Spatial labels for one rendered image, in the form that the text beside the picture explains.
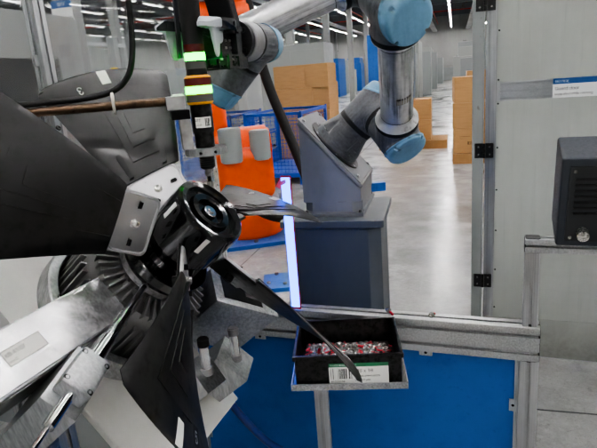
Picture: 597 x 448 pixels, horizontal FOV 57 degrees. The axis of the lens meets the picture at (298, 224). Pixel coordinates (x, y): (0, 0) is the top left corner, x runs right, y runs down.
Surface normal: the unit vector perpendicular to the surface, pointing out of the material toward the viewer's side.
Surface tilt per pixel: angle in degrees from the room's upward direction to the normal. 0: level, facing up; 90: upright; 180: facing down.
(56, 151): 78
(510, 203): 90
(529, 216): 90
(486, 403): 90
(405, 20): 119
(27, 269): 50
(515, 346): 90
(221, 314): 125
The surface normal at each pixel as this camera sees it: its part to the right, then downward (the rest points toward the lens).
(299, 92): -0.29, 0.27
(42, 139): 0.69, -0.13
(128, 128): 0.16, -0.44
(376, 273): 0.52, 0.18
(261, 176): 0.22, 0.24
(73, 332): 0.67, -0.61
